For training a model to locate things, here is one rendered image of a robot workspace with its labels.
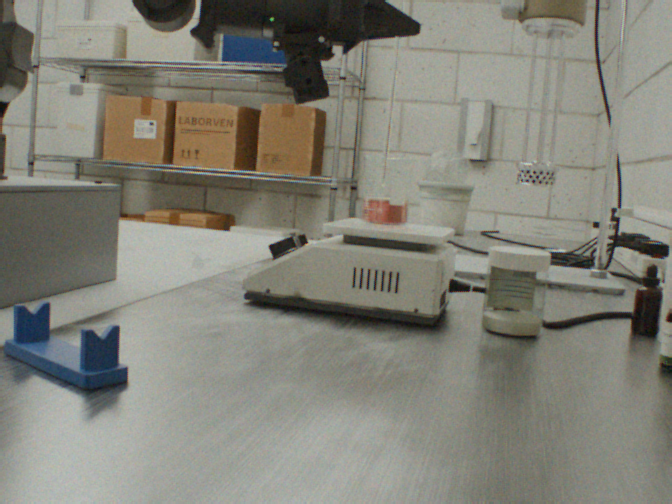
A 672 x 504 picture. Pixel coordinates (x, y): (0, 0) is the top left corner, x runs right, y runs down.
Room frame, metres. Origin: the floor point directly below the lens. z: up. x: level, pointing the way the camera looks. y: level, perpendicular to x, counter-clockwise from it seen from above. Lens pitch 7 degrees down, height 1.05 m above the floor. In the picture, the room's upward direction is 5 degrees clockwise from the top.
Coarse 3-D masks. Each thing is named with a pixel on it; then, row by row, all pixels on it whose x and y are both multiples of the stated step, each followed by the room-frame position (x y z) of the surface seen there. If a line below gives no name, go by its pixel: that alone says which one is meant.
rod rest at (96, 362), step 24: (24, 312) 0.47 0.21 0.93; (48, 312) 0.48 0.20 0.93; (24, 336) 0.47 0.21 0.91; (48, 336) 0.48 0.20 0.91; (96, 336) 0.42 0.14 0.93; (24, 360) 0.45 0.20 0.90; (48, 360) 0.43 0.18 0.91; (72, 360) 0.44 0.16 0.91; (96, 360) 0.42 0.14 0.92; (96, 384) 0.42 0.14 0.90
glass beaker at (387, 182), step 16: (368, 160) 0.73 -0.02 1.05; (384, 160) 0.72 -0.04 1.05; (400, 160) 0.72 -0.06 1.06; (368, 176) 0.73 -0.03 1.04; (384, 176) 0.72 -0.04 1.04; (400, 176) 0.72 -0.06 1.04; (368, 192) 0.72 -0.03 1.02; (384, 192) 0.72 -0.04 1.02; (400, 192) 0.72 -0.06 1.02; (368, 208) 0.72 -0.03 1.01; (384, 208) 0.72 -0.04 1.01; (400, 208) 0.72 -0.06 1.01; (368, 224) 0.72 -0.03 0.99; (384, 224) 0.72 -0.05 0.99; (400, 224) 0.72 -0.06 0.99
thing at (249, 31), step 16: (208, 0) 0.68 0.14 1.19; (224, 0) 0.68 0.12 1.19; (240, 0) 0.68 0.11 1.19; (256, 0) 0.68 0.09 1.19; (208, 16) 0.68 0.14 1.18; (224, 16) 0.68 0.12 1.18; (240, 16) 0.68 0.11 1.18; (256, 16) 0.69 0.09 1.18; (192, 32) 0.69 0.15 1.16; (208, 32) 0.69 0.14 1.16; (224, 32) 0.70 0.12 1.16; (240, 32) 0.70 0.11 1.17; (256, 32) 0.70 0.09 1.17; (208, 48) 0.69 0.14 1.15
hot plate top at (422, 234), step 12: (324, 228) 0.71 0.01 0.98; (336, 228) 0.70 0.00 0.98; (348, 228) 0.70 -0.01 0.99; (360, 228) 0.69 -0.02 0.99; (372, 228) 0.70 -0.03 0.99; (384, 228) 0.71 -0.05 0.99; (408, 228) 0.73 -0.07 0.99; (420, 228) 0.75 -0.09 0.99; (432, 228) 0.76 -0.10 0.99; (444, 228) 0.78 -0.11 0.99; (396, 240) 0.68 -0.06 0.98; (408, 240) 0.68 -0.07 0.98; (420, 240) 0.68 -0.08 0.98; (432, 240) 0.68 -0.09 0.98; (444, 240) 0.69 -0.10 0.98
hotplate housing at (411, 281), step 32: (288, 256) 0.71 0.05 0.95; (320, 256) 0.70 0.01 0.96; (352, 256) 0.69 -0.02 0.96; (384, 256) 0.68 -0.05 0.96; (416, 256) 0.68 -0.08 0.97; (448, 256) 0.71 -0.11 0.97; (256, 288) 0.71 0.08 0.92; (288, 288) 0.71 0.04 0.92; (320, 288) 0.70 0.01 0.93; (352, 288) 0.69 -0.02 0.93; (384, 288) 0.68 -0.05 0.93; (416, 288) 0.67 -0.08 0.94; (448, 288) 0.74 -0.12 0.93; (416, 320) 0.67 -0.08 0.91
